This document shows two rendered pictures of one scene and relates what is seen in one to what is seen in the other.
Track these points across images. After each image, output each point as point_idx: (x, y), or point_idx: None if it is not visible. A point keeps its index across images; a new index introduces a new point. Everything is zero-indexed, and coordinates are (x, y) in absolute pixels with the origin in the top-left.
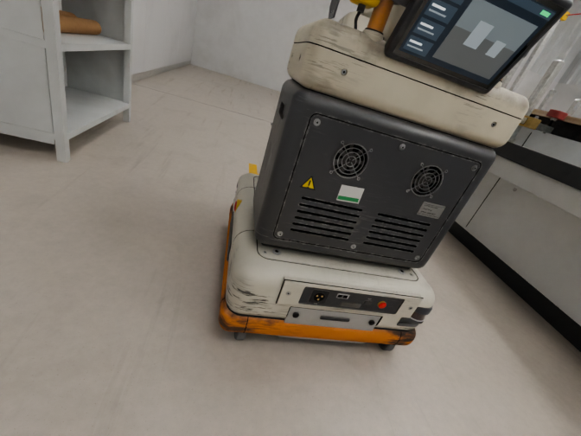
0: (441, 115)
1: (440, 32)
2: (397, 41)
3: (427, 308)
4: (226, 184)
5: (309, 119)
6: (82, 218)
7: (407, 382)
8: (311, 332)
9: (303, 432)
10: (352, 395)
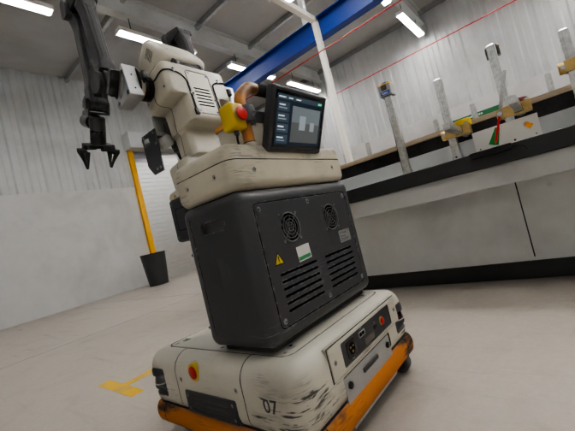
0: (310, 173)
1: (287, 127)
2: (271, 139)
3: (398, 303)
4: (104, 417)
5: (252, 209)
6: None
7: (442, 369)
8: (370, 394)
9: None
10: (439, 408)
